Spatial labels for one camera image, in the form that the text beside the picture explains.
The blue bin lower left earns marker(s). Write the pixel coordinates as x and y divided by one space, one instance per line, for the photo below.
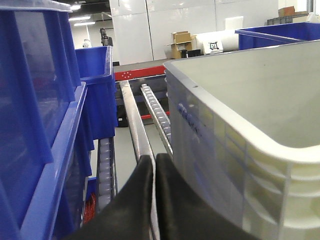
40 219

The blue bin stacked upper left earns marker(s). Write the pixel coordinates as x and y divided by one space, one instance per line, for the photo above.
38 78

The white roller track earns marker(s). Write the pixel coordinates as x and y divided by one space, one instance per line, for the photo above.
159 117

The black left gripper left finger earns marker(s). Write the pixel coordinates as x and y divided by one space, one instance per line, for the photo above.
128 215

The white foam block with marker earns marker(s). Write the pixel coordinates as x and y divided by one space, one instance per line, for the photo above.
216 42

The blue bin behind left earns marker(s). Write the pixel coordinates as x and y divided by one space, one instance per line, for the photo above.
95 66

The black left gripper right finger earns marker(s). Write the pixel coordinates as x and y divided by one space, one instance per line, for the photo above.
182 214

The white plastic tote bin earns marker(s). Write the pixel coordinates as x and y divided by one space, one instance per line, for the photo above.
245 135

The cardboard box stack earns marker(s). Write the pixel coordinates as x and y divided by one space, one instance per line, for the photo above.
181 40

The metal shelf rail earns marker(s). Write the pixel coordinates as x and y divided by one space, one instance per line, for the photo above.
141 146

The blue bin far right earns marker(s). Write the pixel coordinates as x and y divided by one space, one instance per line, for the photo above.
279 34

